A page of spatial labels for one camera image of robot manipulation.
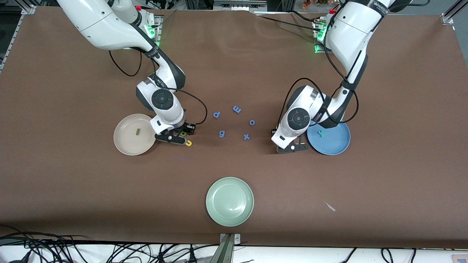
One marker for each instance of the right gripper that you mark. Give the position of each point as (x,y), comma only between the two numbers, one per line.
(188,128)

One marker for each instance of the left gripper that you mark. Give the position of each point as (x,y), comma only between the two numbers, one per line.
(272,131)

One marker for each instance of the teal foam letter y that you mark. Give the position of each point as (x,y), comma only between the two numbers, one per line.
(321,134)

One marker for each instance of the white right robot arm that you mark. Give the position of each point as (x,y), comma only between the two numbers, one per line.
(95,22)

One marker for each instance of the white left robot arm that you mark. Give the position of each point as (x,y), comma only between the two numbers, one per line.
(351,33)

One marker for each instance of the blue foam letter p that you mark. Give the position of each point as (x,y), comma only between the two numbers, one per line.
(215,117)

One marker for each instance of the blue foam letter g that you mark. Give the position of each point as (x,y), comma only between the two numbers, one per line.
(221,136)

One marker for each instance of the blue foam letter m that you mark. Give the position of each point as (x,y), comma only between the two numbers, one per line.
(237,109)

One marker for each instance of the blue plate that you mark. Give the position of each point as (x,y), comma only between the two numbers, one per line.
(332,142)

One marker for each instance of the beige brown plate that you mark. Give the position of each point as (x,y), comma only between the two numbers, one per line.
(128,140)

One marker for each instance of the brown table cover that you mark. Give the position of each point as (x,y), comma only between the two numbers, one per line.
(234,73)

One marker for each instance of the pale green plate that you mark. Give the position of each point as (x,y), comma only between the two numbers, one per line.
(229,201)

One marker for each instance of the small white paper scrap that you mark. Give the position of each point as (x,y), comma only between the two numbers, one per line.
(330,207)

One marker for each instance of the grey power strip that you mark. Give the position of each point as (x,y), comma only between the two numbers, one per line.
(239,5)

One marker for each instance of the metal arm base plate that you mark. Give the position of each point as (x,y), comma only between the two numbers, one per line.
(319,51)
(159,25)

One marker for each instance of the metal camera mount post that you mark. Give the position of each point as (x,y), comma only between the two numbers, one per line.
(226,252)

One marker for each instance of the aluminium table frame rail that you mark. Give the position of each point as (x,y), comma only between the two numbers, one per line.
(446,18)
(27,10)

